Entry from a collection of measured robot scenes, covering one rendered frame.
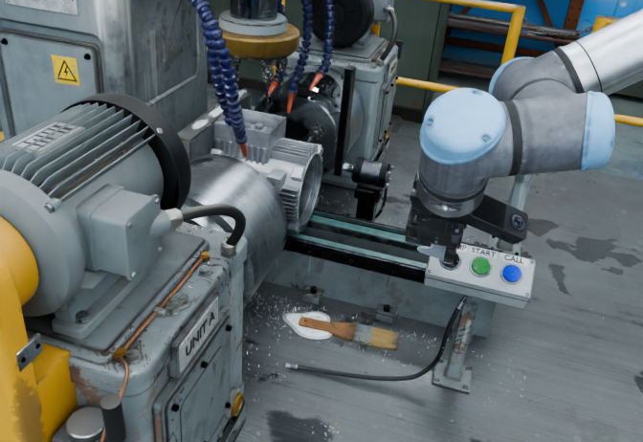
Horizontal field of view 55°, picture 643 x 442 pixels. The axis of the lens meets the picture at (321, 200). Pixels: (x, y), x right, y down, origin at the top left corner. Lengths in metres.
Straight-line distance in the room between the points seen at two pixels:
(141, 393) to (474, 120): 0.47
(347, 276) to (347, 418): 0.32
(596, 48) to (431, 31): 3.47
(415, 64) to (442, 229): 3.54
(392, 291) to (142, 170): 0.71
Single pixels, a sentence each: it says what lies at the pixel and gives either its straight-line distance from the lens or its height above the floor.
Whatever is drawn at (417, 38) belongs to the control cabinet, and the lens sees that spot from 4.36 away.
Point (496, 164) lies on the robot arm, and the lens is 0.74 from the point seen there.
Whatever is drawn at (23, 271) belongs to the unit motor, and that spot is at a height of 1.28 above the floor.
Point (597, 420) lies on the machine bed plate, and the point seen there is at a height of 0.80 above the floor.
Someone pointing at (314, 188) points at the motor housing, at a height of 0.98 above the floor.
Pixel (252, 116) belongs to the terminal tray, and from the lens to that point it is 1.35.
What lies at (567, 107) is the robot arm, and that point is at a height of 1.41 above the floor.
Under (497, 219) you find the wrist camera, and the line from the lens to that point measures 0.90.
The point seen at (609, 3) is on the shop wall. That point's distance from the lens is 6.24.
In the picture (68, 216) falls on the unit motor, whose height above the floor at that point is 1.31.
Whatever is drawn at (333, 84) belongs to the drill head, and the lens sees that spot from 1.52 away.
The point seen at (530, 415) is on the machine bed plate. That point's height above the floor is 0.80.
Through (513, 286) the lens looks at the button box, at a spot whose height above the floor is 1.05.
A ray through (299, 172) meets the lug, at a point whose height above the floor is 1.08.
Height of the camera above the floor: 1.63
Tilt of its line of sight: 29 degrees down
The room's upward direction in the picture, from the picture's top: 5 degrees clockwise
